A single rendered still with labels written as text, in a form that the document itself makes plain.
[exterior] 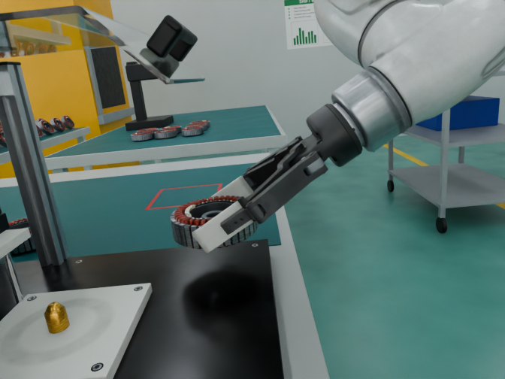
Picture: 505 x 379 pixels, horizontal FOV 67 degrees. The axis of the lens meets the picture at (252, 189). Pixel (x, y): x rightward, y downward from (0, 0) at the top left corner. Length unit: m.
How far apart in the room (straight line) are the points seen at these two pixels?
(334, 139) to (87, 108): 3.50
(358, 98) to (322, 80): 5.04
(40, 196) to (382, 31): 0.50
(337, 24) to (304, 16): 4.93
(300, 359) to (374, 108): 0.27
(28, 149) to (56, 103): 3.38
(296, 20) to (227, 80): 1.18
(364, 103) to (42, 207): 0.45
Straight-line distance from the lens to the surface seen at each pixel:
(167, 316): 0.44
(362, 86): 0.47
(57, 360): 0.41
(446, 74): 0.48
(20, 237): 0.44
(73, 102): 3.91
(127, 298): 0.47
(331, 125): 0.46
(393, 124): 0.47
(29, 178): 0.61
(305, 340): 0.42
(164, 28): 0.37
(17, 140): 0.61
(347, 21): 0.57
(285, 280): 0.52
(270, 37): 5.44
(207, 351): 0.38
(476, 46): 0.49
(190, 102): 5.49
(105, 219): 0.86
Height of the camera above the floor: 1.00
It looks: 16 degrees down
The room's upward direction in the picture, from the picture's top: 6 degrees counter-clockwise
